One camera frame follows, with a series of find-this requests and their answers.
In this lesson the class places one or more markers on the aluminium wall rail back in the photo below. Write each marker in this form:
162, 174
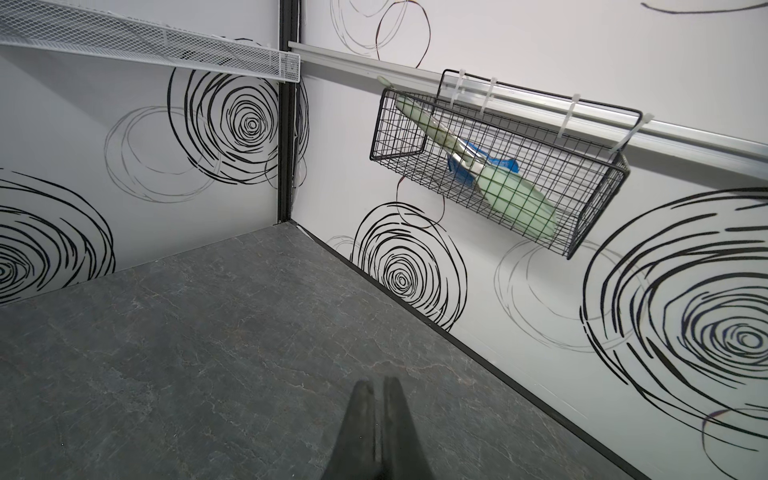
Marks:
713, 150

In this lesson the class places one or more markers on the black wire basket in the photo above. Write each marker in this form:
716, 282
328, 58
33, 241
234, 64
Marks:
545, 185

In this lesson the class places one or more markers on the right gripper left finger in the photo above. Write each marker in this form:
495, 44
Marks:
354, 452

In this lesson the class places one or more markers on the green spatula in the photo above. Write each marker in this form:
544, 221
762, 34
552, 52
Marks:
464, 155

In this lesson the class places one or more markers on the white mesh shelf basket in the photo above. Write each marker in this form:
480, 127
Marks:
65, 28

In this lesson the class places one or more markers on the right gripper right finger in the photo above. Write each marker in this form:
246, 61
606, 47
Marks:
402, 454

